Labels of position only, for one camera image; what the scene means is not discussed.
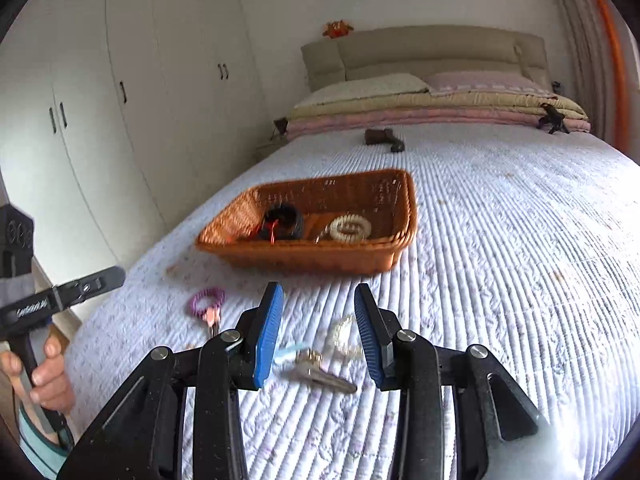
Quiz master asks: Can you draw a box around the pink pillow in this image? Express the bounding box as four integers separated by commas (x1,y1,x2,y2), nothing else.
425,71,557,97

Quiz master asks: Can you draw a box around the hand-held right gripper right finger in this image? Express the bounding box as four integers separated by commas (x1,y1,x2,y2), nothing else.
354,283,546,480

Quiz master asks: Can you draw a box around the beige padded headboard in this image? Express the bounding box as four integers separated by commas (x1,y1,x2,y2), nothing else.
301,25,546,93

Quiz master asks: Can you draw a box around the white wardrobe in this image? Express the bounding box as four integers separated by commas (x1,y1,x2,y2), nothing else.
0,0,267,283

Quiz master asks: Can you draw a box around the cream pillow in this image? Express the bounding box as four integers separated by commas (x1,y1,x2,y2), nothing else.
294,73,431,109

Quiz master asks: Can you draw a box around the pink folded blanket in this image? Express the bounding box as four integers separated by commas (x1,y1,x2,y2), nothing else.
286,109,592,142

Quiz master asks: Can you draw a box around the dark brown pouch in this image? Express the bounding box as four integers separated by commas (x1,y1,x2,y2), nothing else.
364,128,407,154

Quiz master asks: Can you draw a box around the clear spiral bracelet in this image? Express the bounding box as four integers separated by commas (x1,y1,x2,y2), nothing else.
326,315,364,361

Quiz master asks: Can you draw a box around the purple spiral bracelet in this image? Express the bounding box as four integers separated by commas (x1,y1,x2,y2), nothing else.
188,287,227,338

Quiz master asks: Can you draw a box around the orange plush toy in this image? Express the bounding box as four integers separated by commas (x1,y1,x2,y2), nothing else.
322,20,355,40

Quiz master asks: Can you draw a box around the white quilted bedspread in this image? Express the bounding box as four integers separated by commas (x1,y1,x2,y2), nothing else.
65,122,640,480

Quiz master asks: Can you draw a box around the person's left hand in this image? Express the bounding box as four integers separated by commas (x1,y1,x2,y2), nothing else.
0,335,76,413

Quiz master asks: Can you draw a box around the white and orange curtain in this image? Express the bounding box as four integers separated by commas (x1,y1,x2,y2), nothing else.
547,0,640,163

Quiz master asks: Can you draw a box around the beige folded quilt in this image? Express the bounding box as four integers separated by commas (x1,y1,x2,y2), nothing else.
290,91,589,122

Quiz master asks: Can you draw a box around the white spiral bracelet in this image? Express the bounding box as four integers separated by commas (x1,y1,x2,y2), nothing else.
327,214,373,241

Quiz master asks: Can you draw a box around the orange wicker basket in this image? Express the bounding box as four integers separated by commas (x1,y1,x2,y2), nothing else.
195,169,418,277

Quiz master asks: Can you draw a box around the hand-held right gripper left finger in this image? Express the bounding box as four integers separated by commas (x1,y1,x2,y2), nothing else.
57,281,284,480

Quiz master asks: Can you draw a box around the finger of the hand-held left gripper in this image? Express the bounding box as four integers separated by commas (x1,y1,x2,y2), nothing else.
49,266,127,312

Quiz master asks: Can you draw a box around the person's striped shirt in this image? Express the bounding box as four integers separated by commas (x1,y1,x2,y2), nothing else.
19,402,73,480

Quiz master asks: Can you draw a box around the silver key bunch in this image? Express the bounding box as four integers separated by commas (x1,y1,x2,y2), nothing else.
274,342,359,395

